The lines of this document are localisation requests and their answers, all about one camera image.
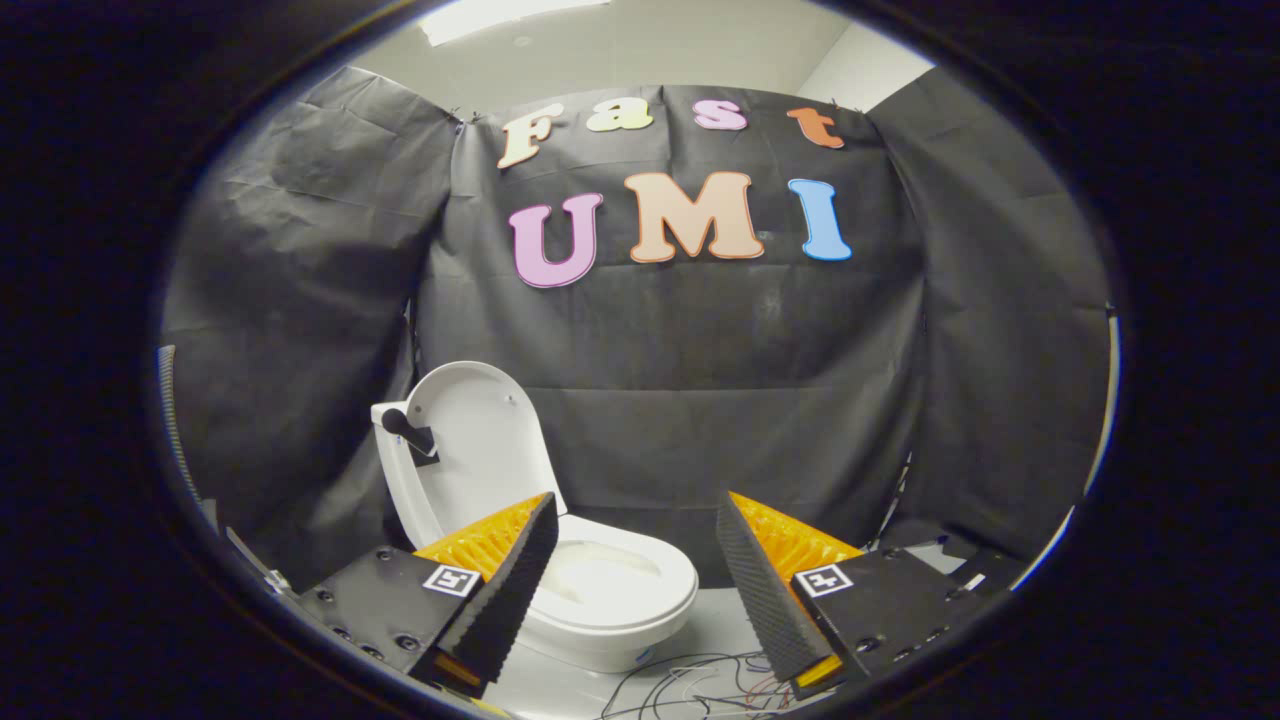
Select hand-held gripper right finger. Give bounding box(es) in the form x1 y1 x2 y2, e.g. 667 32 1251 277
716 490 988 699

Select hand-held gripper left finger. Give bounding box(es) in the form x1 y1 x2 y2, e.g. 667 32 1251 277
300 490 561 701

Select white toilet lid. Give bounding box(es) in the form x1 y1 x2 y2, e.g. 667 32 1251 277
380 361 568 549

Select white ceramic toilet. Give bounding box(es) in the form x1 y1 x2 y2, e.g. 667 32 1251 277
370 400 699 674

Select black box white label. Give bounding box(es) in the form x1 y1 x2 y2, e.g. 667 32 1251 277
945 553 1023 601

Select black backdrop cloth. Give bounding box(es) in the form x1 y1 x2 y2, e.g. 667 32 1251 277
160 65 1113 591

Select white toilet seat ring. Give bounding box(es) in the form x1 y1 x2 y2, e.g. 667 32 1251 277
530 513 699 633

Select tangled thin cables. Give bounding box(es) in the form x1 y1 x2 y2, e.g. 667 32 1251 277
600 650 801 720

